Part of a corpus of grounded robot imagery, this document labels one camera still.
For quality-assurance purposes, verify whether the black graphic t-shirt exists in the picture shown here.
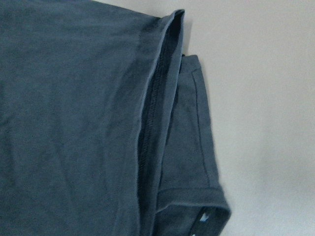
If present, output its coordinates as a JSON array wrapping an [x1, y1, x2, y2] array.
[[0, 0, 231, 236]]

